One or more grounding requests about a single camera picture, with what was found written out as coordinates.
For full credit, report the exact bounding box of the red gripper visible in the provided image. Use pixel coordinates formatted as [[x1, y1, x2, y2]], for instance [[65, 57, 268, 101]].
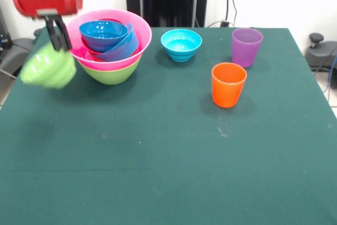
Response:
[[12, 0, 84, 52]]

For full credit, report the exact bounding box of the orange cup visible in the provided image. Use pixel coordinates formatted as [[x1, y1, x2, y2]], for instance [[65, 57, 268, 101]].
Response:
[[212, 62, 247, 109]]

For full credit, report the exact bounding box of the small red bowl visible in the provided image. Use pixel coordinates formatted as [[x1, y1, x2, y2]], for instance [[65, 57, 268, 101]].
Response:
[[80, 18, 124, 56]]

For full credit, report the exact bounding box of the large pink bowl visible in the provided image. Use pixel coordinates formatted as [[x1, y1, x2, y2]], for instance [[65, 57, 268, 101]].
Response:
[[64, 9, 153, 72]]

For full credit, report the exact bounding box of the small green bowl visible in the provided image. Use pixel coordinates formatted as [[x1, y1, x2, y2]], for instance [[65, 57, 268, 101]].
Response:
[[19, 41, 77, 90]]

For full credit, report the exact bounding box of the black equipment with knob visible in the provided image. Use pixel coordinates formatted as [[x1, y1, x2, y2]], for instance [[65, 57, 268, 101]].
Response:
[[305, 33, 337, 90]]

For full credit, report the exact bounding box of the black and grey equipment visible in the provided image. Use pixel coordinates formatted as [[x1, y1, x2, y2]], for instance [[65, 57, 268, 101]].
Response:
[[0, 3, 36, 78]]

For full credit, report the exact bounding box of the wide light blue bowl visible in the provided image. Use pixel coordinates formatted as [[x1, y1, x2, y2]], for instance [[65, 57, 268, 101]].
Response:
[[96, 23, 140, 62]]

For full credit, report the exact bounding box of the small light blue footed bowl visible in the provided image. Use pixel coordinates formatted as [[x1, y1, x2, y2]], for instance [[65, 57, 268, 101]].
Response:
[[161, 28, 203, 63]]

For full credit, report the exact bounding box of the purple cup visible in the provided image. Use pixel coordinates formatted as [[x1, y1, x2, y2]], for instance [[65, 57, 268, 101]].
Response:
[[231, 27, 264, 68]]

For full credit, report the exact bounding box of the dark blue bowl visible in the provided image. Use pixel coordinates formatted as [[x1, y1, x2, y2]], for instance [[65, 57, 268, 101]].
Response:
[[79, 20, 130, 53]]

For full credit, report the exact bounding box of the large green bowl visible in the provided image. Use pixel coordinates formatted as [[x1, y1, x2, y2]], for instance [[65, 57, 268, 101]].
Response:
[[77, 56, 142, 85]]

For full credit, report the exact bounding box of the dark green tablecloth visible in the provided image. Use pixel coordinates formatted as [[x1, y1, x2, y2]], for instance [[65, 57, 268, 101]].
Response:
[[0, 26, 337, 225]]

